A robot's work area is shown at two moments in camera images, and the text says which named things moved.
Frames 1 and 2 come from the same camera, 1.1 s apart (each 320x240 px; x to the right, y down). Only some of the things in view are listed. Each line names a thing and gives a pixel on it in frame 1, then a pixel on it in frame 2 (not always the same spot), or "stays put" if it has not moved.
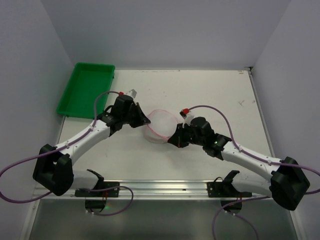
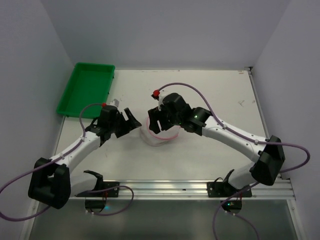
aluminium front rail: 179,190 stays put
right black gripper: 181,135 → 161,118
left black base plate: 112,193 stays put
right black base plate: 225,189 stays put
